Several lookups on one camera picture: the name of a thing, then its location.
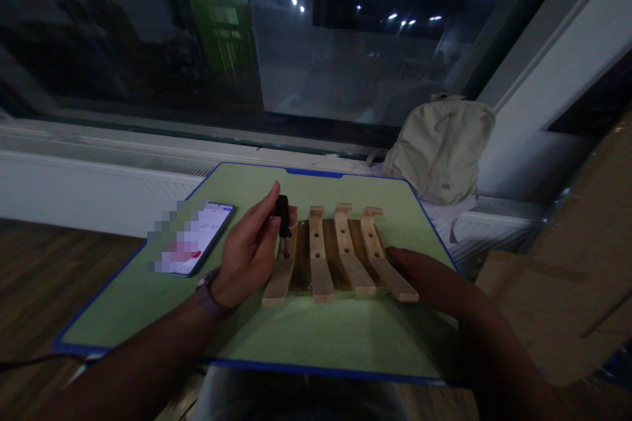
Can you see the person's left hand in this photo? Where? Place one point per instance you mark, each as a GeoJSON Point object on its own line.
{"type": "Point", "coordinates": [242, 258]}

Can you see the person's right hand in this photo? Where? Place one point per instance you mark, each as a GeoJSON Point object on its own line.
{"type": "Point", "coordinates": [427, 273]}

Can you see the person's right fingers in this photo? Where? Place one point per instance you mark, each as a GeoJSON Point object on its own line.
{"type": "Point", "coordinates": [402, 259]}

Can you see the wooden slatted hook rack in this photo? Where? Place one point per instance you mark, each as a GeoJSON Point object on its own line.
{"type": "Point", "coordinates": [340, 263]}

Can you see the black screwdriver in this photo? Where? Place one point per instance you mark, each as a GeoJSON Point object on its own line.
{"type": "Point", "coordinates": [282, 216]}

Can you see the green mat with blue edge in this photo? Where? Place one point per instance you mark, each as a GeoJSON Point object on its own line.
{"type": "Point", "coordinates": [316, 332]}

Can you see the beige backpack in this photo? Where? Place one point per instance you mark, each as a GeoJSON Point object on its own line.
{"type": "Point", "coordinates": [439, 149]}

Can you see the brown cardboard sheets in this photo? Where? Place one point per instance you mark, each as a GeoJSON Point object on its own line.
{"type": "Point", "coordinates": [568, 273]}

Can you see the smartphone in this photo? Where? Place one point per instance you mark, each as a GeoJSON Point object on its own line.
{"type": "Point", "coordinates": [217, 226]}

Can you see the large window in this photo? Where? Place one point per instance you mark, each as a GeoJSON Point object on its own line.
{"type": "Point", "coordinates": [306, 31]}

